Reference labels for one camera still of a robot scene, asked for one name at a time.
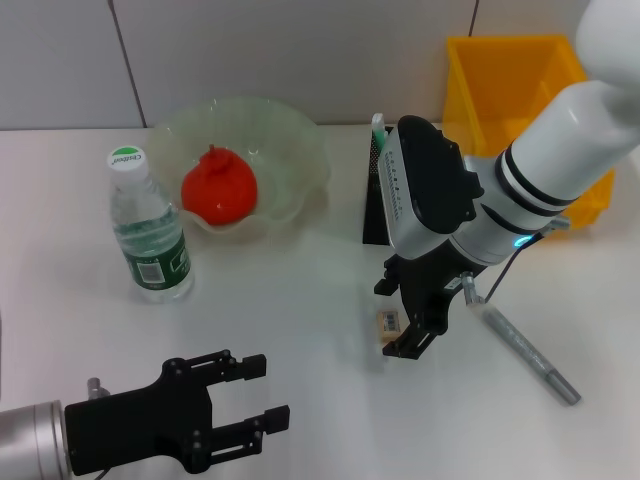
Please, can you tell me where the grey marker pen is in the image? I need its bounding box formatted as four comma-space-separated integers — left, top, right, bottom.
478, 304, 583, 408

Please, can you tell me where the left arm cable with plug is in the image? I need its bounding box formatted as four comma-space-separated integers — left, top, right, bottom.
86, 377, 112, 401

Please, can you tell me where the red orange toy fruit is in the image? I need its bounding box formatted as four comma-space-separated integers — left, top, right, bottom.
180, 143, 260, 228

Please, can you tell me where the beige eraser with barcode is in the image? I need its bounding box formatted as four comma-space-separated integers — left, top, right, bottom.
375, 309, 404, 344

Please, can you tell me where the mint green pen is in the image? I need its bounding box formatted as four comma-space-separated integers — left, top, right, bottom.
370, 112, 392, 152

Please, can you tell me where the right arm cable with plug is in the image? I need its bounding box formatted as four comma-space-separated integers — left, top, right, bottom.
461, 217, 572, 309

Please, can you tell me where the green glass fruit bowl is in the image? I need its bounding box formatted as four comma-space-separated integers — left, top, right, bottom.
131, 96, 332, 247

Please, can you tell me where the yellow plastic bin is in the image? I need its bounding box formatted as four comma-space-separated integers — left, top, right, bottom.
442, 34, 617, 232

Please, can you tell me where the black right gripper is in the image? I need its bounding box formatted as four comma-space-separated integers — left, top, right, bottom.
373, 238, 489, 362

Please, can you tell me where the clear green label water bottle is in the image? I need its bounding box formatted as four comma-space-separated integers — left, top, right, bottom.
105, 144, 196, 305

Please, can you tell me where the arm cable with plug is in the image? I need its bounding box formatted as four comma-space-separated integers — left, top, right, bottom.
86, 377, 112, 401
461, 217, 572, 309

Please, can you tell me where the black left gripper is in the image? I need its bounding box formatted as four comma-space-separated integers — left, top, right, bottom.
63, 349, 291, 476

